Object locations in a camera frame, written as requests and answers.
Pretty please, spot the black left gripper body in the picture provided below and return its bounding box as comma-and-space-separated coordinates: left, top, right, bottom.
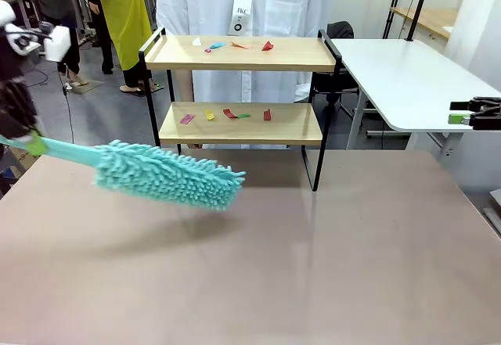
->
0, 81, 39, 139

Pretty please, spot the teal microfiber duster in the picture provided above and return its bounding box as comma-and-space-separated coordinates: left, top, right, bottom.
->
0, 133, 247, 212

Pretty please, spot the person's right forearm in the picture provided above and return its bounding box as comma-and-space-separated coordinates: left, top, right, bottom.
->
174, 70, 195, 103

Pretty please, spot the two-tier wooden metal shelf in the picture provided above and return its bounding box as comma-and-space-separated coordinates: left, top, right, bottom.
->
139, 27, 344, 192

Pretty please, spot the white side table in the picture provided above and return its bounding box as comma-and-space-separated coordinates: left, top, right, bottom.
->
330, 38, 501, 162

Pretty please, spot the gray floor mat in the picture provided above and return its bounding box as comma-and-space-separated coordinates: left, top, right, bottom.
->
64, 78, 106, 95

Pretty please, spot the wooden desk top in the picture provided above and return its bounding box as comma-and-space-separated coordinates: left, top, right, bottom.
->
390, 6, 460, 40

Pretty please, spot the black stand pole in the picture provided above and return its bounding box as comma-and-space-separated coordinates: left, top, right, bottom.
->
405, 0, 434, 43

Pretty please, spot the black clothed figure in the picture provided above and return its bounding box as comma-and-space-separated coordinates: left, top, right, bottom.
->
72, 0, 115, 75

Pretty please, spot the black tripod stand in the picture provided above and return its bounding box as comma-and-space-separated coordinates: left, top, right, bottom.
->
383, 0, 408, 41

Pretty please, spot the black office chair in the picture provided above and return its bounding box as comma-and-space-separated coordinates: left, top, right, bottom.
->
312, 20, 359, 106

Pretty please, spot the yellow apron figure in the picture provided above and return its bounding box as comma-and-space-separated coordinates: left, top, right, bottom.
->
99, 0, 160, 96

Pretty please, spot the person in white shirt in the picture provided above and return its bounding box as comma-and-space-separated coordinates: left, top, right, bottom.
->
155, 0, 330, 150

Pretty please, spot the white name badge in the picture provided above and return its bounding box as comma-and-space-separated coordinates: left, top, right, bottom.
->
228, 0, 252, 36

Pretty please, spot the black floor cable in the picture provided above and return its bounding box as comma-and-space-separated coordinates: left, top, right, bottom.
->
57, 70, 76, 146

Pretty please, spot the gray metal frame piece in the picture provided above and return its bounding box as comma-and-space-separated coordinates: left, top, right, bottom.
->
481, 188, 501, 239

